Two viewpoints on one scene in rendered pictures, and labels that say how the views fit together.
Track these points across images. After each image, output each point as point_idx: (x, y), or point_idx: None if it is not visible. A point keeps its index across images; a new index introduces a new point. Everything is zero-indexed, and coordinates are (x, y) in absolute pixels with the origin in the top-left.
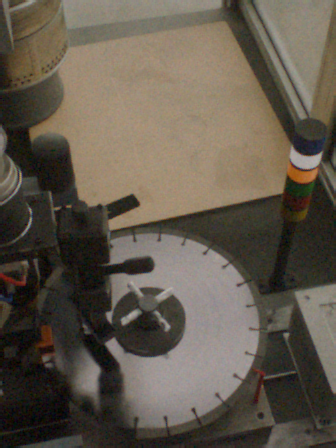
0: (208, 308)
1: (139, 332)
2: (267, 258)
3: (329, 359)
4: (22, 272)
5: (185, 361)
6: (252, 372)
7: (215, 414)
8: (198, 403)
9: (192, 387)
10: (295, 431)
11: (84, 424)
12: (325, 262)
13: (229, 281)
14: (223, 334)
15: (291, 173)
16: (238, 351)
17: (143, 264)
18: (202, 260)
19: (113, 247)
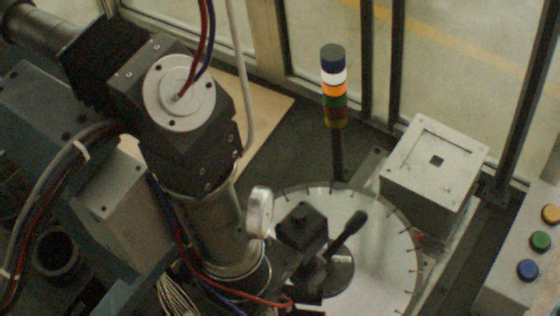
0: None
1: (327, 279)
2: (315, 170)
3: (436, 195)
4: (281, 294)
5: (371, 270)
6: (415, 240)
7: (420, 282)
8: (405, 285)
9: (392, 280)
10: (436, 257)
11: None
12: (352, 143)
13: (343, 198)
14: (376, 234)
15: (332, 92)
16: (395, 235)
17: (361, 218)
18: (312, 200)
19: None
